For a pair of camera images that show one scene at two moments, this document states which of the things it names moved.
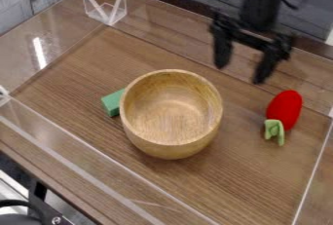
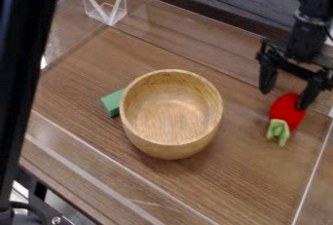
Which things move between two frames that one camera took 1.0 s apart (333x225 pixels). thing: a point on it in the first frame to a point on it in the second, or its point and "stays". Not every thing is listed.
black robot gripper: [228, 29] to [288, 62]
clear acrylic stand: [107, 14] stays
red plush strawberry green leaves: [283, 114] stays
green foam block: [111, 101] stays
